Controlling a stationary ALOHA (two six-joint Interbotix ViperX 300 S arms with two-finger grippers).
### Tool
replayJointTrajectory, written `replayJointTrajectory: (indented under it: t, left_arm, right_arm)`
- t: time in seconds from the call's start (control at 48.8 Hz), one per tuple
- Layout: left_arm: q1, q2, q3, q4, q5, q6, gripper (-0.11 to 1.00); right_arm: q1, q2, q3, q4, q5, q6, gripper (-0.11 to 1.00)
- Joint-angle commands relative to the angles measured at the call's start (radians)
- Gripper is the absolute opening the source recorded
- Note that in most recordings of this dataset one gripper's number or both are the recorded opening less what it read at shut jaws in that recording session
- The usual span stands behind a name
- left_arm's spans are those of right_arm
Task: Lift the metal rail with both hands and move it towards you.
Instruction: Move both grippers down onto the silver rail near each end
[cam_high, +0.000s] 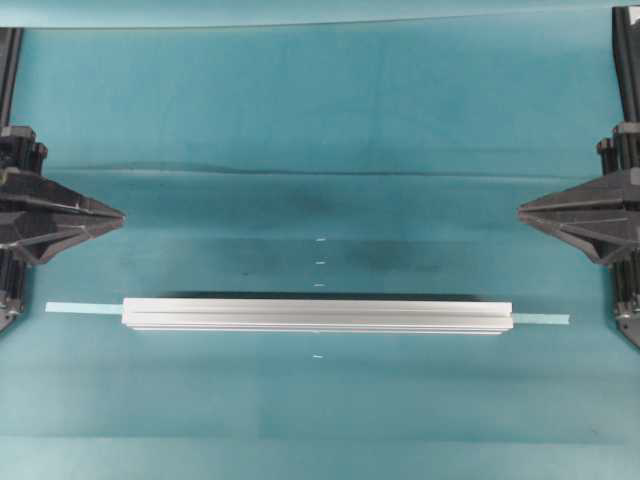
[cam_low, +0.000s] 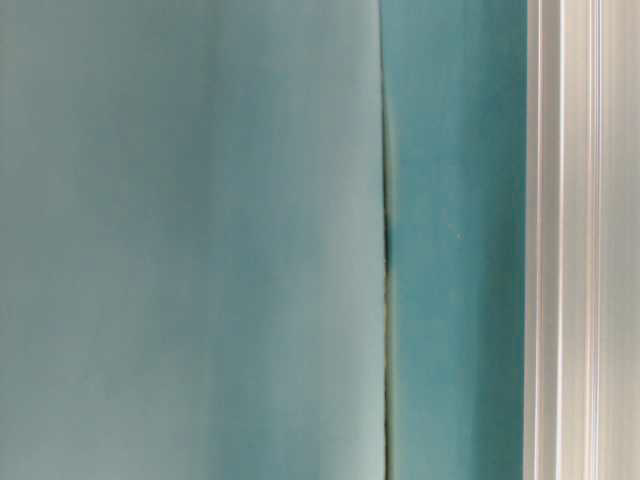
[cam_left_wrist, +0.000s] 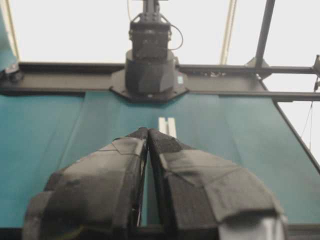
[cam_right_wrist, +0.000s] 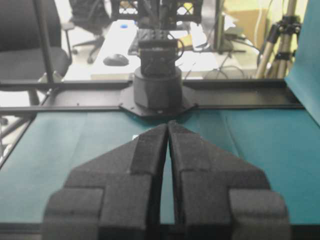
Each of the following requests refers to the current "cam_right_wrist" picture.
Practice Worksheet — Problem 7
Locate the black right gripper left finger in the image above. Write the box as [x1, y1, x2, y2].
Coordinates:
[41, 124, 167, 240]

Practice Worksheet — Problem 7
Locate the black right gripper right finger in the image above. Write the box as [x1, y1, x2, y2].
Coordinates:
[168, 121, 291, 240]

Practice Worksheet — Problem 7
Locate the black computer mouse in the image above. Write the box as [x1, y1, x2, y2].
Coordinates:
[103, 53, 129, 67]

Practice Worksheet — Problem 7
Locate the white desk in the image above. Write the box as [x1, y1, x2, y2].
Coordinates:
[91, 20, 219, 81]

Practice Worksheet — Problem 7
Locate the black office chair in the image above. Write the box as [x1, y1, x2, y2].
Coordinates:
[69, 0, 112, 64]
[0, 0, 73, 106]

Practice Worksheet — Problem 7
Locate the cardboard box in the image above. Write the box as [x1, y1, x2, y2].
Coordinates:
[226, 8, 267, 48]

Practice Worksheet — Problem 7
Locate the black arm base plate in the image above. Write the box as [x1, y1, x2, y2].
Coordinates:
[119, 84, 198, 119]

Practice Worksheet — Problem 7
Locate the black frame rail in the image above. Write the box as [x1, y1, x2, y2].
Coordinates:
[0, 79, 304, 117]

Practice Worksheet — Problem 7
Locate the tan camera tripod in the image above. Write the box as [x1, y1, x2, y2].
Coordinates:
[254, 0, 302, 79]

